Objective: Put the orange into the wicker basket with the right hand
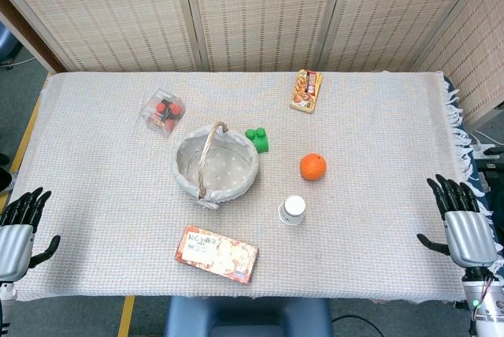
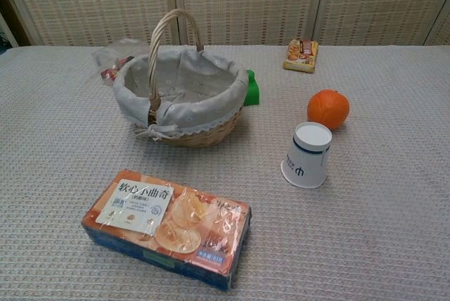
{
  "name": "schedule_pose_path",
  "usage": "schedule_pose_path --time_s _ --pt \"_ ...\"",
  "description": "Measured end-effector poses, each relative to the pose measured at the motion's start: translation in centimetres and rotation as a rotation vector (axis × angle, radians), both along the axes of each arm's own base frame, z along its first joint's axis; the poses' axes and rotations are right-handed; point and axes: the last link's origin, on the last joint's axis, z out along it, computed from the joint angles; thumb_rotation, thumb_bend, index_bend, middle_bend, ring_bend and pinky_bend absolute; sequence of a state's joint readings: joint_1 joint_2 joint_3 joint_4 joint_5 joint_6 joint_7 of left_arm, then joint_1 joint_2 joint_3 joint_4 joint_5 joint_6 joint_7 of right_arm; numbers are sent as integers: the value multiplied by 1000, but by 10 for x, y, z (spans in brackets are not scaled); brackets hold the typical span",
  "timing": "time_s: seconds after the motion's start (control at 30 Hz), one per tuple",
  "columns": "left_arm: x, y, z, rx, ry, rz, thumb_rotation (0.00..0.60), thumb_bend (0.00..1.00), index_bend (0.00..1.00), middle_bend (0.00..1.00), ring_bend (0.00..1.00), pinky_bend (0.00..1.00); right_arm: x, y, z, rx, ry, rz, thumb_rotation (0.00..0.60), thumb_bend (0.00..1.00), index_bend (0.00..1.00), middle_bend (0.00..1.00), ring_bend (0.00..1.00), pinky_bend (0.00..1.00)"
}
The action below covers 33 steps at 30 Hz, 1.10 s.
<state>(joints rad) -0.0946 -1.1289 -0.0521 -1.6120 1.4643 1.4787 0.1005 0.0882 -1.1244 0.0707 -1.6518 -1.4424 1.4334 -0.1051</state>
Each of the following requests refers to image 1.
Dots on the grey fabric basket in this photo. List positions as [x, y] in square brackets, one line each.
[214, 165]

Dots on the large orange biscuit box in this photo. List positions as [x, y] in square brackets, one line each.
[216, 253]

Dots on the green toy block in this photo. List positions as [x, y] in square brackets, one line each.
[260, 140]

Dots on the small orange snack box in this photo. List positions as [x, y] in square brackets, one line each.
[306, 91]

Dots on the clear box of strawberries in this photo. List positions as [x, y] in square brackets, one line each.
[163, 113]

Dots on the beige woven tablecloth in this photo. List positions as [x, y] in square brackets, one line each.
[118, 195]

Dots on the bamboo folding screen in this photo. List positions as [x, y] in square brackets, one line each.
[252, 14]

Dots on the white power strip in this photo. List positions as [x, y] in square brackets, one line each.
[483, 149]

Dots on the orange fruit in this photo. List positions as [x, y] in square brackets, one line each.
[313, 167]

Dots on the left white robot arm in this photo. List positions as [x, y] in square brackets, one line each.
[6, 305]

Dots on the white paper cup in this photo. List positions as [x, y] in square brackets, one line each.
[293, 211]

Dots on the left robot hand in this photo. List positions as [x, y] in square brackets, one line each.
[13, 240]

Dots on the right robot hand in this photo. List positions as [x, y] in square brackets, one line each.
[468, 238]

